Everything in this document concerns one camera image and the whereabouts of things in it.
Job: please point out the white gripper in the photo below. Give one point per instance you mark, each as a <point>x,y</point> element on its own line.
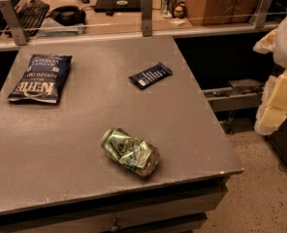
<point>272,110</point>

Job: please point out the blue rxbar blueberry wrapper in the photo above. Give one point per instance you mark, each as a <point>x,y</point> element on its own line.
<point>150,76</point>

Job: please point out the silver drink can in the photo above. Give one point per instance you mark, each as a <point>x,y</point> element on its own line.
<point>167,8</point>

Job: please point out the crushed green soda can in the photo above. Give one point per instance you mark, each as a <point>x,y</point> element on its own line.
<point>134,154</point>

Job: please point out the brown cardboard box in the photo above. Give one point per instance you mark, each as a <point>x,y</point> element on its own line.
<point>212,12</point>

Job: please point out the small round brown jar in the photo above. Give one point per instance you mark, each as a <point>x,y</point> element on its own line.
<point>179,12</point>

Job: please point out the black laptop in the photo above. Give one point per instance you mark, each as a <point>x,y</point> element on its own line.
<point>117,6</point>

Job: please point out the black headphones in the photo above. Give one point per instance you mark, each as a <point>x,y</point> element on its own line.
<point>68,15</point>

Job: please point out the blue Kettle chips bag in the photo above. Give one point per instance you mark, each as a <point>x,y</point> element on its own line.
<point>43,80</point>

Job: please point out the black keyboard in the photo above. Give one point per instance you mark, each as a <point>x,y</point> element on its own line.
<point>31,16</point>

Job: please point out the grey metal bracket right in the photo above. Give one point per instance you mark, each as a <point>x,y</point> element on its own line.
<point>259,18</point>

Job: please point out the grey metal bracket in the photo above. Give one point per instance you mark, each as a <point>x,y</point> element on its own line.
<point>9,13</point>
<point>146,17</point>
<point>259,18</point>

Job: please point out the grey metal bracket middle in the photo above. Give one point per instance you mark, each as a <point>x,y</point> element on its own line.
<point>146,17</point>

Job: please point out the grey drawer with handle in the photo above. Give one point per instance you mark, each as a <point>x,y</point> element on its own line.
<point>175,212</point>

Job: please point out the grey metal bracket left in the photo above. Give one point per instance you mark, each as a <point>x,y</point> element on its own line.
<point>9,13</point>

